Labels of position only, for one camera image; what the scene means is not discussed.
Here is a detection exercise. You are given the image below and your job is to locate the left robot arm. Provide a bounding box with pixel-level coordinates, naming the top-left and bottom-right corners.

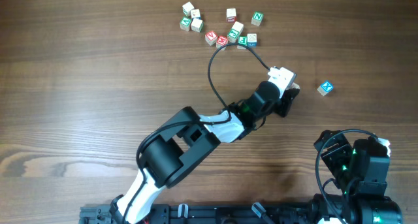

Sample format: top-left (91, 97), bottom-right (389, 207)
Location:
top-left (110, 81), bottom-right (300, 223)

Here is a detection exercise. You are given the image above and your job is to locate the blue X letter block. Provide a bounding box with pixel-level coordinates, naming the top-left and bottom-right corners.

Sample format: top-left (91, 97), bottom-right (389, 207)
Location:
top-left (317, 81), bottom-right (334, 96)

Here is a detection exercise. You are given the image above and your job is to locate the plain block behind J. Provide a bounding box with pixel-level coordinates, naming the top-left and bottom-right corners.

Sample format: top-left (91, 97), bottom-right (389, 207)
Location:
top-left (232, 22), bottom-right (244, 35)

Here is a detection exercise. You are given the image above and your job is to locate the blue side picture block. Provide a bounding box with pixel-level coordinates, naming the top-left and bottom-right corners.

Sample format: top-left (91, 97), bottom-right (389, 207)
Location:
top-left (247, 33), bottom-right (257, 47)

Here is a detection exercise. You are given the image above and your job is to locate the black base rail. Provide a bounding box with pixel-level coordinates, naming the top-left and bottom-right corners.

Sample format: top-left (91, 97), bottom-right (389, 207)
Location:
top-left (79, 202), bottom-right (370, 224)

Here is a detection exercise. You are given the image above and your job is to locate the top left teal block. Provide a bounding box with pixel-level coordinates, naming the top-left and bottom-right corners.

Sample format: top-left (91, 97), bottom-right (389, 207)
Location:
top-left (182, 1), bottom-right (195, 16)

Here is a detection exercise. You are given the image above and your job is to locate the red V letter block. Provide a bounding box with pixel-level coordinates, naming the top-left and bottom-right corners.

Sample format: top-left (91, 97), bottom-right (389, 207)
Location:
top-left (204, 31), bottom-right (217, 46)

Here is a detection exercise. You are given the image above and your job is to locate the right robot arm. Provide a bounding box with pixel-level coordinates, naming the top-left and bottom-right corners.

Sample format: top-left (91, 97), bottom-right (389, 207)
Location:
top-left (308, 129), bottom-right (403, 224)

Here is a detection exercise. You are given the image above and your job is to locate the red side picture block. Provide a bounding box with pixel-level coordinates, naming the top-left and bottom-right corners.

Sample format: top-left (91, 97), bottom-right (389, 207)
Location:
top-left (226, 8), bottom-right (237, 22)

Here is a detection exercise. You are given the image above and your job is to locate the green N letter block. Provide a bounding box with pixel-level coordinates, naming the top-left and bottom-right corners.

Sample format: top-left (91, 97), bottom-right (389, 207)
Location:
top-left (251, 11), bottom-right (264, 26)

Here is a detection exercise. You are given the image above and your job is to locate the plain top green block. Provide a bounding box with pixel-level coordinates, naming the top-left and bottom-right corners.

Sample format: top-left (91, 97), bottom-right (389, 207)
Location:
top-left (191, 18), bottom-right (203, 33)

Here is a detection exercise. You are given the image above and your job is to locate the small picture blue block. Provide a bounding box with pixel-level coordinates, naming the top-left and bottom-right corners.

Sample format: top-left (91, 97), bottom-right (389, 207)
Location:
top-left (190, 9), bottom-right (201, 20)

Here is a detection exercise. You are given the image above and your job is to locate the green J letter block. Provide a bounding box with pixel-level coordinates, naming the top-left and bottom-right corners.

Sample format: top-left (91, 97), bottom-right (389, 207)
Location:
top-left (227, 29), bottom-right (240, 43)

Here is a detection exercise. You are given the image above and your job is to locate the right black camera cable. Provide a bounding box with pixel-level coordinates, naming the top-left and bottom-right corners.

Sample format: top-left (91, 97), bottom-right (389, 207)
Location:
top-left (314, 129), bottom-right (379, 224)

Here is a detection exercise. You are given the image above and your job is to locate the green A letter block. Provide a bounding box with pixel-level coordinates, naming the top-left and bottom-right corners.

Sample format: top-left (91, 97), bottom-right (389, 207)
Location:
top-left (180, 16), bottom-right (192, 31)

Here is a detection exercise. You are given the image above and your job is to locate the red M letter block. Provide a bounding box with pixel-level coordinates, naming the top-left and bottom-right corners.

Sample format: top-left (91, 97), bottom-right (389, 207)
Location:
top-left (216, 36), bottom-right (229, 48)

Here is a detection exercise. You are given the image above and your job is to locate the green F letter block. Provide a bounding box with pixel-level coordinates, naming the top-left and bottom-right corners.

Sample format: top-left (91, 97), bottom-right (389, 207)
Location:
top-left (237, 36), bottom-right (248, 50)

